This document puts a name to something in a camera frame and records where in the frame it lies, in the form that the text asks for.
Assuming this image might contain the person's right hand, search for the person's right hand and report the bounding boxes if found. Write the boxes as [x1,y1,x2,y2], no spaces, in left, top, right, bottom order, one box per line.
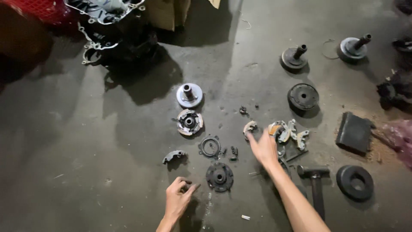
[246,128,279,169]

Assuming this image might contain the black flat pulley disc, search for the black flat pulley disc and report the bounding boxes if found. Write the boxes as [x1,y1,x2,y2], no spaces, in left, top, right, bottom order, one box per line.
[287,83,320,111]

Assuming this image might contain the black clutch carrier plate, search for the black clutch carrier plate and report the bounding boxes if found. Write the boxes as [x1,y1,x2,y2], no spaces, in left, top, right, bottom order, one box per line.
[206,162,234,193]

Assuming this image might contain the pink plastic bag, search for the pink plastic bag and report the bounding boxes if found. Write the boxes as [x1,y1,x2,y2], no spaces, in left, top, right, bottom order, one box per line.
[381,120,412,169]

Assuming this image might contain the clutch assembly with worn shoes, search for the clutch assembly with worn shoes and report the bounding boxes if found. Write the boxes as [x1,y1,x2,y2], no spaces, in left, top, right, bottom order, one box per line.
[176,109,204,136]

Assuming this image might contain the thin wire ring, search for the thin wire ring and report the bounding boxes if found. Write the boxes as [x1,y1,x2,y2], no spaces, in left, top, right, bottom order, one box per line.
[322,39,340,60]

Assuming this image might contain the person's left hand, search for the person's left hand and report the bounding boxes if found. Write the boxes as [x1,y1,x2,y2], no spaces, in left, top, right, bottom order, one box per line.
[164,177,201,223]

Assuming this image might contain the cardboard box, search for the cardboard box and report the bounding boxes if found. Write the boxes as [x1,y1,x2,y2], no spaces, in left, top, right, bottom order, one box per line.
[144,0,221,32]

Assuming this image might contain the black hammer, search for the black hammer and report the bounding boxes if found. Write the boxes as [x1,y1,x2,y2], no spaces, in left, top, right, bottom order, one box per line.
[296,165,331,221]

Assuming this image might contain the engine gasket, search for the engine gasket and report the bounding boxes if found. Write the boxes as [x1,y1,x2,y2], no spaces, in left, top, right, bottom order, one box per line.
[77,22,120,66]

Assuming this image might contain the black rubber ring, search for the black rubber ring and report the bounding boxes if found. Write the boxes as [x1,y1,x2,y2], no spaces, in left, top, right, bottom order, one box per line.
[336,165,374,202]

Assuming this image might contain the grey clutch shoe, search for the grey clutch shoe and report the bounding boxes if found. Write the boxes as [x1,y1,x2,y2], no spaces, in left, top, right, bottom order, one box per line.
[162,150,187,164]

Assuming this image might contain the black round clutch plate ring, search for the black round clutch plate ring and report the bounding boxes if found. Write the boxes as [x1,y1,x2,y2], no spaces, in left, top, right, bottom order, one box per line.
[198,135,222,159]

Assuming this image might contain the red mesh crate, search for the red mesh crate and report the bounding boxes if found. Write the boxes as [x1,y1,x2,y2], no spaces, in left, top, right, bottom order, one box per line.
[3,0,73,26]

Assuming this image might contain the black rectangular block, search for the black rectangular block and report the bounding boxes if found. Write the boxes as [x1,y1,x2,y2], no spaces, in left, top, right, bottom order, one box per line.
[335,111,374,154]

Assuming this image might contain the dark pulley with shaft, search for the dark pulley with shaft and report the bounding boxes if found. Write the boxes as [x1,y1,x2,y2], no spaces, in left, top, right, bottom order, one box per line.
[337,34,373,63]
[281,44,308,70]

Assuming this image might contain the small black metal bits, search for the small black metal bits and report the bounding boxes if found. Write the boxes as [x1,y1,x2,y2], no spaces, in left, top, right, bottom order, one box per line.
[221,146,239,162]

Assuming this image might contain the heap of black engine parts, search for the heap of black engine parts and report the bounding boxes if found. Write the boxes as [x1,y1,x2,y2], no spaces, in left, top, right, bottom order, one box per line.
[377,69,412,111]

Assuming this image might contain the worn clutch shoe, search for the worn clutch shoe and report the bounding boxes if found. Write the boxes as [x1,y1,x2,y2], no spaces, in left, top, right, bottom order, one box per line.
[243,121,258,140]

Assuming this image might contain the heap of worn clutch shoes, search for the heap of worn clutch shoes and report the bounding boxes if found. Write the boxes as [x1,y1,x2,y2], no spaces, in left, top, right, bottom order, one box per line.
[268,119,310,151]

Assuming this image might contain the silver pulley face with shaft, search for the silver pulley face with shaft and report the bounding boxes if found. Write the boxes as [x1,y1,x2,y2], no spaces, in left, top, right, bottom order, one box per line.
[176,83,203,109]

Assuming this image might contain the engine crankcase cover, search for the engine crankcase cover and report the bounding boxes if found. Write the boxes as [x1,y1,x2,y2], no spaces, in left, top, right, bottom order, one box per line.
[63,0,146,26]

